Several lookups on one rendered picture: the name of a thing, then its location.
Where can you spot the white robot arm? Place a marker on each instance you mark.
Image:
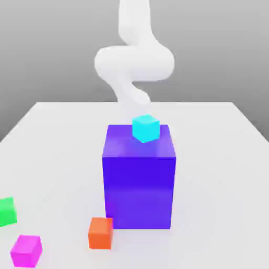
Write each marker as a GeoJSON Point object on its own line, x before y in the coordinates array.
{"type": "Point", "coordinates": [134, 63]}

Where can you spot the small cyan cube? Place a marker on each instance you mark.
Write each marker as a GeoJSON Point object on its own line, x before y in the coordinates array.
{"type": "Point", "coordinates": [145, 128]}

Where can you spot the small orange cube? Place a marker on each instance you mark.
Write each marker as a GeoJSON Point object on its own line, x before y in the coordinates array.
{"type": "Point", "coordinates": [100, 234]}

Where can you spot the small green cube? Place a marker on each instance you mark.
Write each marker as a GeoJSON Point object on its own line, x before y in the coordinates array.
{"type": "Point", "coordinates": [7, 211]}

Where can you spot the small magenta cube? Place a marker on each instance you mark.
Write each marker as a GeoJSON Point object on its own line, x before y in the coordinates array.
{"type": "Point", "coordinates": [26, 251]}

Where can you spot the large purple box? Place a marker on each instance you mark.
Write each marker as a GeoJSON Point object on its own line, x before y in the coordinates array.
{"type": "Point", "coordinates": [138, 185]}

